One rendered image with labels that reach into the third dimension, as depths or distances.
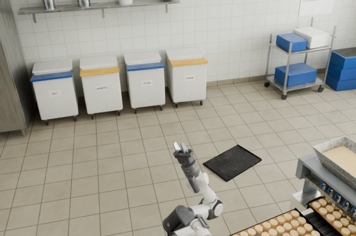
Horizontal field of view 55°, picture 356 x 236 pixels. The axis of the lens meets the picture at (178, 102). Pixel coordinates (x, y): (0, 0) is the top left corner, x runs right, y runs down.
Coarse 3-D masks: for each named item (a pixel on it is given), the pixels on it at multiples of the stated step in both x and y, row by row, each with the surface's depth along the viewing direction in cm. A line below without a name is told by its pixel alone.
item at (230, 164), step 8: (224, 152) 433; (232, 152) 432; (240, 152) 432; (248, 152) 432; (208, 160) 419; (216, 160) 419; (224, 160) 419; (232, 160) 419; (240, 160) 418; (248, 160) 418; (256, 160) 418; (208, 168) 408; (216, 168) 406; (224, 168) 406; (232, 168) 406; (240, 168) 405; (248, 168) 407; (224, 176) 394; (232, 176) 393
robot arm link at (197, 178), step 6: (198, 168) 189; (186, 174) 188; (192, 174) 187; (198, 174) 190; (204, 174) 190; (192, 180) 185; (198, 180) 189; (204, 180) 188; (192, 186) 187; (198, 192) 188
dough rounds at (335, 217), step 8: (320, 200) 236; (320, 208) 229; (328, 208) 229; (328, 216) 223; (336, 216) 223; (344, 216) 226; (336, 224) 218; (344, 224) 219; (352, 224) 220; (344, 232) 212; (352, 232) 214
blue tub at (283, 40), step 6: (282, 36) 536; (288, 36) 535; (294, 36) 535; (276, 42) 549; (282, 42) 532; (288, 42) 517; (294, 42) 514; (300, 42) 517; (306, 42) 521; (288, 48) 519; (294, 48) 519; (300, 48) 522
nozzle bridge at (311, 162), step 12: (312, 156) 237; (300, 168) 236; (312, 168) 226; (324, 168) 226; (312, 180) 235; (324, 180) 218; (336, 180) 216; (324, 192) 225; (336, 192) 222; (348, 192) 206; (336, 204) 217
